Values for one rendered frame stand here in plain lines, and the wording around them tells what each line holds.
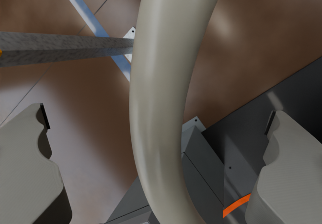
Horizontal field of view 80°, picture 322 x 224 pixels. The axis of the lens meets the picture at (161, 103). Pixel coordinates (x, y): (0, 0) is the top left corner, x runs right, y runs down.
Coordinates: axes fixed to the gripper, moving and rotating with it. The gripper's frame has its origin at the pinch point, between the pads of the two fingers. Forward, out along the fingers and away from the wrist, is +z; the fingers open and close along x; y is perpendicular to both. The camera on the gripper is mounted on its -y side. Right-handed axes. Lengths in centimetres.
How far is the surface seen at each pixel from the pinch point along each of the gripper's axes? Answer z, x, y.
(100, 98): 141, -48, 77
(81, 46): 80, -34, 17
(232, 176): 91, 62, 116
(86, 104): 144, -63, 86
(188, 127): 111, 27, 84
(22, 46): 54, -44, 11
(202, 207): 46, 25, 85
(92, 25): 154, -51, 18
